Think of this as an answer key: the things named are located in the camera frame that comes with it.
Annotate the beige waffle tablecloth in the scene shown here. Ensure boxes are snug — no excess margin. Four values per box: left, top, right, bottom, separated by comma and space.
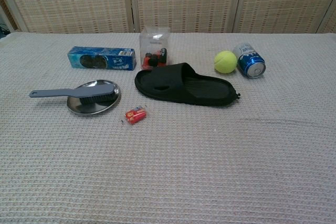
0, 31, 336, 224

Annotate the blue drink can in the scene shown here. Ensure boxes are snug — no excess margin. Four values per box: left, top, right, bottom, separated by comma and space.
232, 41, 266, 79

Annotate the blue cookie box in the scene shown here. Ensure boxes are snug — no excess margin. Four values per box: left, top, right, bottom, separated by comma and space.
67, 46, 137, 71

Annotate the red candy packet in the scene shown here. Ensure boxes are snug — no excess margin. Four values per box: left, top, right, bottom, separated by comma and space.
120, 106, 148, 125

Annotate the round steel plate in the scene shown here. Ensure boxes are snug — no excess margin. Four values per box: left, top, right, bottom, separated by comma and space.
66, 78, 121, 115

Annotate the clear plastic box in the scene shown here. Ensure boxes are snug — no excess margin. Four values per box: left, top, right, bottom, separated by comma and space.
139, 26, 169, 70

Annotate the woven folding screen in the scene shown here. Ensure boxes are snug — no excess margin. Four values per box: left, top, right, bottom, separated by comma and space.
0, 0, 336, 35

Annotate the yellow tennis ball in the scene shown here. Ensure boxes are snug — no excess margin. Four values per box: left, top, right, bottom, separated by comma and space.
214, 50, 238, 74

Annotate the grey brush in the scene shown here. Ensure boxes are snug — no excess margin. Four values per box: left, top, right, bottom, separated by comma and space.
29, 83, 120, 105

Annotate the black slipper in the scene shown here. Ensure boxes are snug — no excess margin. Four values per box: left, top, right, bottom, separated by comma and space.
134, 62, 242, 107

